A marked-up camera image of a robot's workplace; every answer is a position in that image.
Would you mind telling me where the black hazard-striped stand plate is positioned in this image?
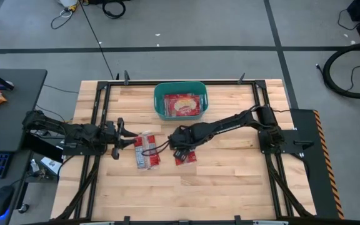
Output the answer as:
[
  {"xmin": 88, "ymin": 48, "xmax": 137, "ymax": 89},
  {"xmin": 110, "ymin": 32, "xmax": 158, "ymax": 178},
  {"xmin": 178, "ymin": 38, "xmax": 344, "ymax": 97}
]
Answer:
[{"xmin": 289, "ymin": 108, "xmax": 346, "ymax": 220}]

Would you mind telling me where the black hose ring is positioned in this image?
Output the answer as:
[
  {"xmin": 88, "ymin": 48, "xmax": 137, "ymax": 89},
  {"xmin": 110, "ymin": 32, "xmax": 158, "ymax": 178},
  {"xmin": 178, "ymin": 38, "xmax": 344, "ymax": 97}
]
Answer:
[{"xmin": 322, "ymin": 41, "xmax": 360, "ymax": 100}]

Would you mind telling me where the black computer mouse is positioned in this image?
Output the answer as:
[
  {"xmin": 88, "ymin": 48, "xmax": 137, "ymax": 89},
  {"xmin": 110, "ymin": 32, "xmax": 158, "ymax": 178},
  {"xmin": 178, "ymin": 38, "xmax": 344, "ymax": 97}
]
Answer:
[{"xmin": 0, "ymin": 185, "xmax": 16, "ymax": 218}]

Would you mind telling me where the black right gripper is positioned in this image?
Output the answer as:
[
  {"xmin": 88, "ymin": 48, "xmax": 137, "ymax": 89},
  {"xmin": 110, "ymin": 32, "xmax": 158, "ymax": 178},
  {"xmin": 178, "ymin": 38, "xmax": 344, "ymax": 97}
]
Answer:
[{"xmin": 168, "ymin": 123, "xmax": 201, "ymax": 163}]

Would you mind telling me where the teal plastic basket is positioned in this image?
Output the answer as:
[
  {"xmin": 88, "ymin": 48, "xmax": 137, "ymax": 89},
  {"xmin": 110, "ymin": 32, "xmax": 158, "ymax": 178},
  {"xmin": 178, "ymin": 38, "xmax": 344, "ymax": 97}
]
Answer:
[{"xmin": 153, "ymin": 81, "xmax": 209, "ymax": 122}]

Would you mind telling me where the black desk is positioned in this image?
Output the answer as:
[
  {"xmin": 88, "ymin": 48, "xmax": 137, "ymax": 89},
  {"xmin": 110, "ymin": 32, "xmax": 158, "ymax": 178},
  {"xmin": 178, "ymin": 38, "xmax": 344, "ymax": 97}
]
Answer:
[{"xmin": 0, "ymin": 68, "xmax": 48, "ymax": 225}]

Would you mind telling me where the black cable coil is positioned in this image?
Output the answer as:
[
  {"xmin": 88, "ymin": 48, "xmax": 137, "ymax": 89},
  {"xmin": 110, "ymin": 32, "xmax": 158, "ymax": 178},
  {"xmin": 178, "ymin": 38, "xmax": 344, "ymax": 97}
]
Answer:
[{"xmin": 101, "ymin": 0, "xmax": 127, "ymax": 19}]

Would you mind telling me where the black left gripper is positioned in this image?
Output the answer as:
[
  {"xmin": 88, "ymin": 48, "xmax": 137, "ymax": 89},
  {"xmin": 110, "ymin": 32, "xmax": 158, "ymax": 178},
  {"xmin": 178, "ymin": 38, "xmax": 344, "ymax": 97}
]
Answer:
[{"xmin": 100, "ymin": 117, "xmax": 139, "ymax": 160}]

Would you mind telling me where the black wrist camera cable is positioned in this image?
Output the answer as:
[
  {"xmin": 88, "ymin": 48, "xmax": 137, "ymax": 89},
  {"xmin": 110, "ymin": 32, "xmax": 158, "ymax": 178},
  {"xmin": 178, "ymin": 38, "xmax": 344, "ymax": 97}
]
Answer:
[{"xmin": 140, "ymin": 139, "xmax": 171, "ymax": 157}]

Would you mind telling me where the white box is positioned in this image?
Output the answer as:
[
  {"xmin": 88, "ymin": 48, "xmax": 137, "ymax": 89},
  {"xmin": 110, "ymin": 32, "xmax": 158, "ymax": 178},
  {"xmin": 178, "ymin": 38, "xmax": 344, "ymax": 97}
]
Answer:
[{"xmin": 40, "ymin": 156, "xmax": 63, "ymax": 176}]

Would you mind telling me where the black floor cable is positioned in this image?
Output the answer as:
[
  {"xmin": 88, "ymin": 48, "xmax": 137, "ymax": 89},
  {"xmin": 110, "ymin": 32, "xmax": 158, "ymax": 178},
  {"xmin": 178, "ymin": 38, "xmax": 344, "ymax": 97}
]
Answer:
[{"xmin": 79, "ymin": 0, "xmax": 116, "ymax": 81}]

